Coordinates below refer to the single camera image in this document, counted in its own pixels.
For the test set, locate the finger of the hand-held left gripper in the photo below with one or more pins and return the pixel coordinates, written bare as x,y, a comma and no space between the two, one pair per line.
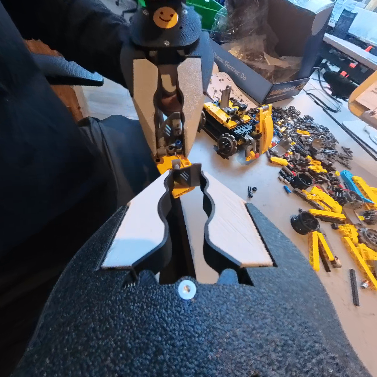
193,94
144,94

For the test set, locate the wooden board with instruction sheet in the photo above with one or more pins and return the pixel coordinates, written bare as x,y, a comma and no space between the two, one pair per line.
365,94

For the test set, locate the dark grey striped toy panel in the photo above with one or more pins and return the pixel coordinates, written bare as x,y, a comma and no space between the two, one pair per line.
185,175

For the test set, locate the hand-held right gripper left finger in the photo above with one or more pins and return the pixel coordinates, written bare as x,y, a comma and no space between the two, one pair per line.
138,232

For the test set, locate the white stand base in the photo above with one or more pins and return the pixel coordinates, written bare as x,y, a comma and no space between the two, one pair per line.
362,129

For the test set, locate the grey toy wheel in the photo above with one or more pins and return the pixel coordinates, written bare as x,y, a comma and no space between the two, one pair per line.
371,238

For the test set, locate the blue curved toy panel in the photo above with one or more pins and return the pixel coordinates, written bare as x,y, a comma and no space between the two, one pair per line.
350,181

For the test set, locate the yellow and grey brick assembly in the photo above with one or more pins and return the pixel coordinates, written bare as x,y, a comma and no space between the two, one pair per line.
165,163

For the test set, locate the clear plastic bags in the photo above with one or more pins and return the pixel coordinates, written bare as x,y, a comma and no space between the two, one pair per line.
265,53

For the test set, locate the long black toy axle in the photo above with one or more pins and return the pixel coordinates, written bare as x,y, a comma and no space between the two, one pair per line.
354,287

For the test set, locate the white punched card sheet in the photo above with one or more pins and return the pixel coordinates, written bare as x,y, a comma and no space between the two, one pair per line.
219,84

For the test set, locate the dark blue cardboard box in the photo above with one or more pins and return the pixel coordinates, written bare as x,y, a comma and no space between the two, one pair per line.
256,82

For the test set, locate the partly built yellow toy vehicle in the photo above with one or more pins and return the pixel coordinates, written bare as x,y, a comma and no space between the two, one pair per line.
232,117

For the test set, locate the small black connector pin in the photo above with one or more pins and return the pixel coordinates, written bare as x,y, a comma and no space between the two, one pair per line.
250,191

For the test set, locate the grey desk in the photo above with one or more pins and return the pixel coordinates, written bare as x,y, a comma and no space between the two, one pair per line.
235,182

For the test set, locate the person's legs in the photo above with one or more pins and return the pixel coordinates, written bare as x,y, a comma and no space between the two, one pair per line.
117,138

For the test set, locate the black spoked toy wheel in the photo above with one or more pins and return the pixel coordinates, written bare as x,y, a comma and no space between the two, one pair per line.
304,222

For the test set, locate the pile of loose toy bricks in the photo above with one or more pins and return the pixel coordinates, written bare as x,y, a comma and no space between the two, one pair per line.
312,153

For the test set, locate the black toy wheel hub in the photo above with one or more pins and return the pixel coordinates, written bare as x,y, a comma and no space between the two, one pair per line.
301,180

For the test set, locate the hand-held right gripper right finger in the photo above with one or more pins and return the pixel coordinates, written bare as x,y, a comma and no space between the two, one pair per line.
232,232

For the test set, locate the blue connector pin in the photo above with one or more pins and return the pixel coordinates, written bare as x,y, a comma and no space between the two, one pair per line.
287,189

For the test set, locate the background office desk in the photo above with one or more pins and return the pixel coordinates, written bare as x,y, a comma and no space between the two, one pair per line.
350,50

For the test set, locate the person's torso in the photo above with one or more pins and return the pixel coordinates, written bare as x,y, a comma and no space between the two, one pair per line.
35,176

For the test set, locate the green plastic bin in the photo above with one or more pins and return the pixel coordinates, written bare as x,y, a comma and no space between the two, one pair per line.
206,11

